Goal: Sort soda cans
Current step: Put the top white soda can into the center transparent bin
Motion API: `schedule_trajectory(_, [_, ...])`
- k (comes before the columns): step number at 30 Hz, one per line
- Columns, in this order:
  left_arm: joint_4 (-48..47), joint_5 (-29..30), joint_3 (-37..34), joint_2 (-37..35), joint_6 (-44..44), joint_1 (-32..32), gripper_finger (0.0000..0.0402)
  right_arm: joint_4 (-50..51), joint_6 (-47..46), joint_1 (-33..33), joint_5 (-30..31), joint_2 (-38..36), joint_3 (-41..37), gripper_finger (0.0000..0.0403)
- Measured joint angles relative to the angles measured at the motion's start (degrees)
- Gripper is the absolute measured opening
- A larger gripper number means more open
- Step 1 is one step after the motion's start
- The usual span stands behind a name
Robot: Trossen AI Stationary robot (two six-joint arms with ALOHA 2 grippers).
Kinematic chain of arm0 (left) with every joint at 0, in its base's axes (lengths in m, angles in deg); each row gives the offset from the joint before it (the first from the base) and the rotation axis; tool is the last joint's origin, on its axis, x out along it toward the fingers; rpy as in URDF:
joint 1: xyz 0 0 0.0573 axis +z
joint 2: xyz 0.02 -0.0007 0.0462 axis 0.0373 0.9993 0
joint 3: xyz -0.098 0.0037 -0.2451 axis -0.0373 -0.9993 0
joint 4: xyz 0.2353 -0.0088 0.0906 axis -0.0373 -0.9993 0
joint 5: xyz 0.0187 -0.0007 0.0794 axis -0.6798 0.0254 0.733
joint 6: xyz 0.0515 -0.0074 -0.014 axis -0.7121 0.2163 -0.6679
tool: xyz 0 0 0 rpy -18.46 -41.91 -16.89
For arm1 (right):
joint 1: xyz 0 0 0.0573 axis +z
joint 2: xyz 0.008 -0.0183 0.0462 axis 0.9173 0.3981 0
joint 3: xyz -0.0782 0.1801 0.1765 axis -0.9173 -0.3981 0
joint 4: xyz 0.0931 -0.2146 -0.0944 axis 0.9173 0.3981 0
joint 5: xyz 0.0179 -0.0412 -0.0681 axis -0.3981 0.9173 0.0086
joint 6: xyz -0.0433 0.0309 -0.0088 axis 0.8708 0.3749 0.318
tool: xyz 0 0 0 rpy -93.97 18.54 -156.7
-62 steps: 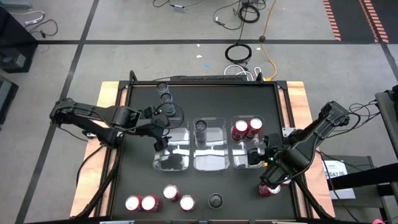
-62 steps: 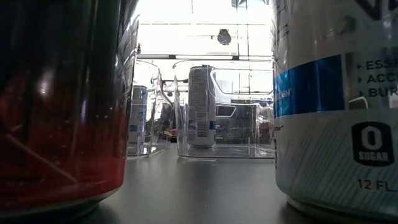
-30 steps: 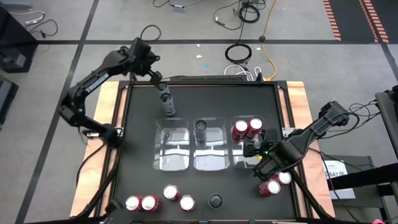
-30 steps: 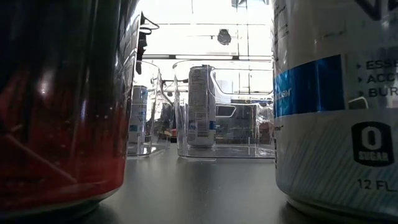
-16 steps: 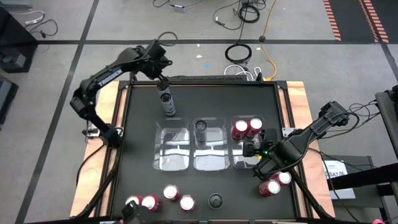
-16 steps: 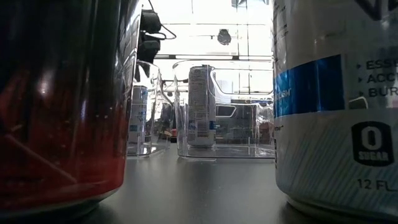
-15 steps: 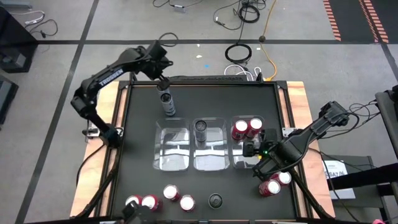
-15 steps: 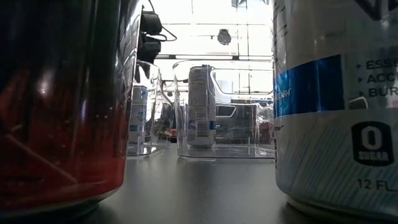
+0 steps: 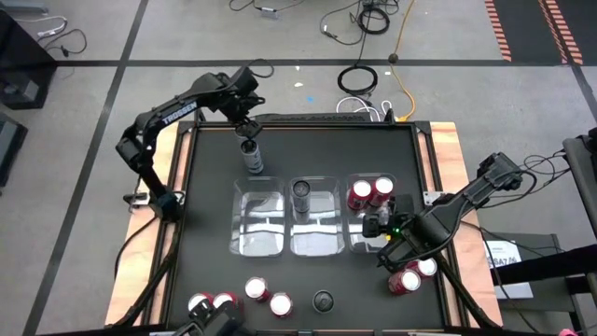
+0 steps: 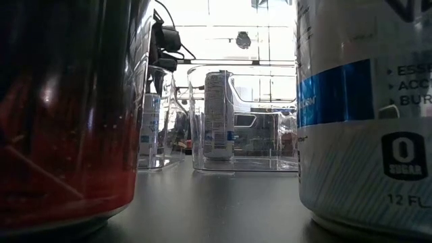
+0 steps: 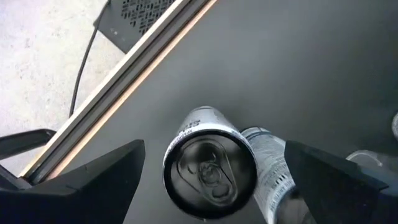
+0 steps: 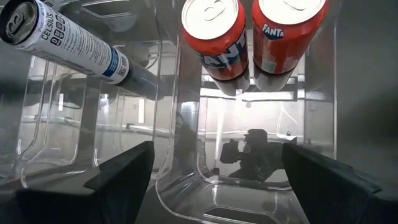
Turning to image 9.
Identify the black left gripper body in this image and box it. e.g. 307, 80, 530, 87
222, 91, 266, 126

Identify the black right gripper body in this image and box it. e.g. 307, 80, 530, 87
375, 204, 411, 240

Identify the clear plastic bin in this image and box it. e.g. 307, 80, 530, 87
345, 173, 407, 256
229, 175, 286, 258
288, 175, 346, 258

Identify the red Fanta strawberry can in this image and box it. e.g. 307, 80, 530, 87
370, 175, 396, 206
187, 292, 210, 312
347, 179, 373, 211
213, 291, 240, 309

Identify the red Coca-Cola can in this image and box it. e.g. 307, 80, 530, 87
387, 269, 423, 296
405, 258, 438, 280
269, 291, 295, 318
244, 276, 271, 302

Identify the black power strip bar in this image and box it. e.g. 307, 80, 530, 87
268, 111, 372, 123

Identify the light wooden table board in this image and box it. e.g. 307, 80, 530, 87
104, 120, 505, 328

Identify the white paper label sheet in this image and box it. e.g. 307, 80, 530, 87
483, 239, 535, 300

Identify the black metal beam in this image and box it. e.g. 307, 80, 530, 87
489, 242, 597, 287

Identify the grey chair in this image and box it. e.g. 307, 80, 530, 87
562, 126, 597, 244

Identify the black mat with orange stripes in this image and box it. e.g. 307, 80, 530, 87
483, 0, 585, 65

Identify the black cabinet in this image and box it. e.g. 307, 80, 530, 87
0, 7, 58, 111

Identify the dark grey equipment case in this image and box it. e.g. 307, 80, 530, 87
0, 111, 29, 188

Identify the black braided cable sleeve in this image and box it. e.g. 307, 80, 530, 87
111, 217, 183, 328
437, 268, 500, 330

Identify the orange cable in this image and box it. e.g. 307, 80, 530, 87
390, 0, 417, 123

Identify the black coiled cable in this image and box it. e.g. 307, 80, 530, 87
337, 63, 379, 98
356, 5, 391, 36

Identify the black cable bundle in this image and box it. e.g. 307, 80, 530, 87
512, 148, 573, 246

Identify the thin black cable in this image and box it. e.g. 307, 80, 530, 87
45, 27, 89, 58

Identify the white cable with connector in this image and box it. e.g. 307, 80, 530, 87
16, 15, 69, 38

